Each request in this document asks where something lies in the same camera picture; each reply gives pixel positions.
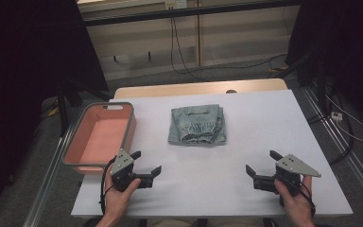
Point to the black curtain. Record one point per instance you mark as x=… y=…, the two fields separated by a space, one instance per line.
x=28 y=63
x=346 y=47

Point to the light blue denim shorts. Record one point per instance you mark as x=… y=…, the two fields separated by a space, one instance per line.
x=197 y=126

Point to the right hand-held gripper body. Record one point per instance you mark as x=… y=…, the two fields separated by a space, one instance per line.
x=291 y=165

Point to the person's right hand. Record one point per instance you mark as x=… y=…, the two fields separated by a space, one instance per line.
x=296 y=208

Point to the wooden table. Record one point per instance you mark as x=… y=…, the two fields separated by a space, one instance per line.
x=186 y=88

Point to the white table mat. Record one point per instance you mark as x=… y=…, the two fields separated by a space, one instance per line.
x=217 y=179

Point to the white power plug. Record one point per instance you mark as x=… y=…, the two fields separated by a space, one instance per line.
x=337 y=116

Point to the white wall outlet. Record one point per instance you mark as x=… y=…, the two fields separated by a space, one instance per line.
x=176 y=4

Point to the person's left hand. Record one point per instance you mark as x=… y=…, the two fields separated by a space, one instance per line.
x=116 y=200

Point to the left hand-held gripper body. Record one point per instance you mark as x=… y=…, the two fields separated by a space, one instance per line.
x=122 y=164

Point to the pink basket with grey rim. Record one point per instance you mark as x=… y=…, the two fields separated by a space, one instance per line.
x=100 y=138

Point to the black horizontal bar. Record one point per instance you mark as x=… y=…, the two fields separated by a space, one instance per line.
x=186 y=12

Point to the black tripod stand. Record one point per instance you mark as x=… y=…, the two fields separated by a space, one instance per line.
x=63 y=116

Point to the aluminium floor rail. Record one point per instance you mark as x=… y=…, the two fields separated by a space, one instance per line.
x=343 y=145
x=47 y=183

